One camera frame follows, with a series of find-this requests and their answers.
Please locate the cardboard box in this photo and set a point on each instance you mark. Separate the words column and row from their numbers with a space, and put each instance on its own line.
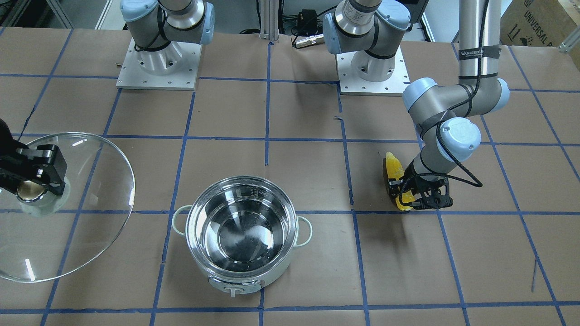
column 538, row 22

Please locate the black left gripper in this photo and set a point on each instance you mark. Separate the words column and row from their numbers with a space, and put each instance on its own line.
column 410, row 174

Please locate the aluminium frame post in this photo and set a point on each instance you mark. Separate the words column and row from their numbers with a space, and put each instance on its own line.
column 269, row 13

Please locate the silver metal connector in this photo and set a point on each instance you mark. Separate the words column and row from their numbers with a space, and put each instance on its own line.
column 308, row 41

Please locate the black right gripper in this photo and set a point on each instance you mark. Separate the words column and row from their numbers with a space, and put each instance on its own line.
column 10, row 162

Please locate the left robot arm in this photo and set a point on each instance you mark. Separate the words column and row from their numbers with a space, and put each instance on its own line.
column 373, row 31

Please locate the black power adapter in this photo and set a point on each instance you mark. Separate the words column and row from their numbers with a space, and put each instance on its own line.
column 307, row 21

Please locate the pale green cooking pot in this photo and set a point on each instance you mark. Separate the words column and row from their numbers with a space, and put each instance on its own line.
column 242, row 232

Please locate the glass pot lid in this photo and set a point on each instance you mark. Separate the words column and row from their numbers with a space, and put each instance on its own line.
column 48, row 237

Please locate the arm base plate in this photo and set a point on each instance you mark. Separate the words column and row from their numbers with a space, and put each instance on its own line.
column 173, row 68
column 361, row 74

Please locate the yellow corn cob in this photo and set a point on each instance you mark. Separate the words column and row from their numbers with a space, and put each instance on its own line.
column 395, row 169

